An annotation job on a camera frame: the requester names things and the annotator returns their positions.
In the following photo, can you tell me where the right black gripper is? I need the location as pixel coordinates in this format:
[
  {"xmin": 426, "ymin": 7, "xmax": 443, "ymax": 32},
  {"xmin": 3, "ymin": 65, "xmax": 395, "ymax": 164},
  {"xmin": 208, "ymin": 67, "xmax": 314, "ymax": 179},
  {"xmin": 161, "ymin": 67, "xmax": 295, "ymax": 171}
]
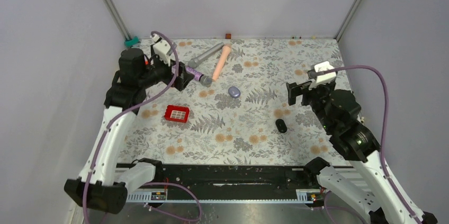
[{"xmin": 285, "ymin": 78, "xmax": 336, "ymax": 132}]

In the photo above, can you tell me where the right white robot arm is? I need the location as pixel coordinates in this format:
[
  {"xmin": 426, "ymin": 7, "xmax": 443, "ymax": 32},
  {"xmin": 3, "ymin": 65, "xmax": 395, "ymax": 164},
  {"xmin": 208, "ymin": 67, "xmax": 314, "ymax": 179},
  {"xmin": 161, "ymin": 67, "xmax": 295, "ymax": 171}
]
[{"xmin": 286, "ymin": 81, "xmax": 438, "ymax": 223}]

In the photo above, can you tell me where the purple glitter microphone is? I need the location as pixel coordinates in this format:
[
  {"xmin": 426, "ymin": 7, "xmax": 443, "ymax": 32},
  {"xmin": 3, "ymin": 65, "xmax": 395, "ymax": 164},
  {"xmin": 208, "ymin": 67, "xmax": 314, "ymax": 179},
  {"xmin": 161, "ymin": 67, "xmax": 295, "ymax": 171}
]
[{"xmin": 185, "ymin": 67, "xmax": 213, "ymax": 87}]

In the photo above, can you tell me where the red lego brick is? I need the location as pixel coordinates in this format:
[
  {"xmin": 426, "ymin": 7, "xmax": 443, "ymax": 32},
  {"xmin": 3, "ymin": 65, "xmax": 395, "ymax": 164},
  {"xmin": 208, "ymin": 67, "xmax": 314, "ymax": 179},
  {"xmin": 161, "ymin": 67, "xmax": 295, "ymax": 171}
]
[{"xmin": 164, "ymin": 105, "xmax": 190, "ymax": 123}]

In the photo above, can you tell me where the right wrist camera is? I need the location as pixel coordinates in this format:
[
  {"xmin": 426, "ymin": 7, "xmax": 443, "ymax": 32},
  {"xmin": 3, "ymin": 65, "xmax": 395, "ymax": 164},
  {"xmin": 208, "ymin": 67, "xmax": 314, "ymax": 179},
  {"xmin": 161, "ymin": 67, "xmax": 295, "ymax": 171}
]
[{"xmin": 308, "ymin": 61, "xmax": 337, "ymax": 89}]

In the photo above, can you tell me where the pink toy microphone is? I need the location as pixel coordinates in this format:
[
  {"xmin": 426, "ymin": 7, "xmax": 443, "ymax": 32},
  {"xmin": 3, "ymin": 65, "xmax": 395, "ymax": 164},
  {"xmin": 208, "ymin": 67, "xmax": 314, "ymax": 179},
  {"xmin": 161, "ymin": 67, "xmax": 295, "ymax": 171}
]
[{"xmin": 212, "ymin": 44, "xmax": 232, "ymax": 82}]

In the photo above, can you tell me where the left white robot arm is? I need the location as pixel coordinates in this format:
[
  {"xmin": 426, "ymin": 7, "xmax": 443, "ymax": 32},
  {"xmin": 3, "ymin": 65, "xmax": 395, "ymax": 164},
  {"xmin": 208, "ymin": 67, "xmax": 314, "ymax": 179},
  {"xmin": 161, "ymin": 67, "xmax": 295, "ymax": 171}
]
[{"xmin": 64, "ymin": 48, "xmax": 193, "ymax": 214}]

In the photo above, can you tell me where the silver grey microphone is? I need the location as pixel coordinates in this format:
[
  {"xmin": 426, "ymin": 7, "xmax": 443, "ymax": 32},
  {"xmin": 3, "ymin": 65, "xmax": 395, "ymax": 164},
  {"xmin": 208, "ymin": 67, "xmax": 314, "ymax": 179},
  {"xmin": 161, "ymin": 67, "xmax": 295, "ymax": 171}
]
[{"xmin": 187, "ymin": 42, "xmax": 225, "ymax": 69}]

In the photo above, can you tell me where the floral patterned mat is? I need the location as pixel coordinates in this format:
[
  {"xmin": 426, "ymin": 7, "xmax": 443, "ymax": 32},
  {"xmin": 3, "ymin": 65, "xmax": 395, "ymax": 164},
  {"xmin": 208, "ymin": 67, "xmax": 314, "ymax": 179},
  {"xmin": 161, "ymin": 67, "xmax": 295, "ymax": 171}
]
[{"xmin": 118, "ymin": 39, "xmax": 347, "ymax": 166}]

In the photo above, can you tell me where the black earbud charging case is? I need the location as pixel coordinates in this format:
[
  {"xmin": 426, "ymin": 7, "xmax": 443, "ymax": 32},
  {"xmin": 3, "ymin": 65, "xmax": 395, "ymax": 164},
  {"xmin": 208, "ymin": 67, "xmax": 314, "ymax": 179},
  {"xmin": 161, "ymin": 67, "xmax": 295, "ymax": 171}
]
[{"xmin": 275, "ymin": 119, "xmax": 288, "ymax": 133}]

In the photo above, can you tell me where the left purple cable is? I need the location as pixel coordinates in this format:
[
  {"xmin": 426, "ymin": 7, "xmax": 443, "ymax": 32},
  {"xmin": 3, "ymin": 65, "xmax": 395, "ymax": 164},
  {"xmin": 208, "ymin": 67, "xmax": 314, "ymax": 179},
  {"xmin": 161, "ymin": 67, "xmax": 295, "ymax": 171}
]
[{"xmin": 82, "ymin": 31, "xmax": 203, "ymax": 224}]

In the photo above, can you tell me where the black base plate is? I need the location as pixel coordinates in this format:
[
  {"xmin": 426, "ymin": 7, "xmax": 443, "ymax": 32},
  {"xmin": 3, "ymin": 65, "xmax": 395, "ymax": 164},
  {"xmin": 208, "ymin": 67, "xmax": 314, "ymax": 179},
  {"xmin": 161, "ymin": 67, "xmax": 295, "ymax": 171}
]
[{"xmin": 149, "ymin": 164, "xmax": 323, "ymax": 201}]

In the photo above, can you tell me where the teal corner clip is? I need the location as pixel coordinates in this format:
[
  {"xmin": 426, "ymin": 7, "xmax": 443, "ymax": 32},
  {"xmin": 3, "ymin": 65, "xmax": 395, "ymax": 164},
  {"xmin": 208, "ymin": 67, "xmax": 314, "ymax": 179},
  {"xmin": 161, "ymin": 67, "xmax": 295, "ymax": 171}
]
[{"xmin": 124, "ymin": 36, "xmax": 140, "ymax": 48}]

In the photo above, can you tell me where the lilac oval earbud case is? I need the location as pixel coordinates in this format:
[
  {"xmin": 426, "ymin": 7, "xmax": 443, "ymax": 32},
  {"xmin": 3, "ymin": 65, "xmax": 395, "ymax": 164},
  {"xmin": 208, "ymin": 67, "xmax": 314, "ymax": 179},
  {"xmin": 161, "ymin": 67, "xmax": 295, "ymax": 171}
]
[{"xmin": 228, "ymin": 86, "xmax": 241, "ymax": 98}]

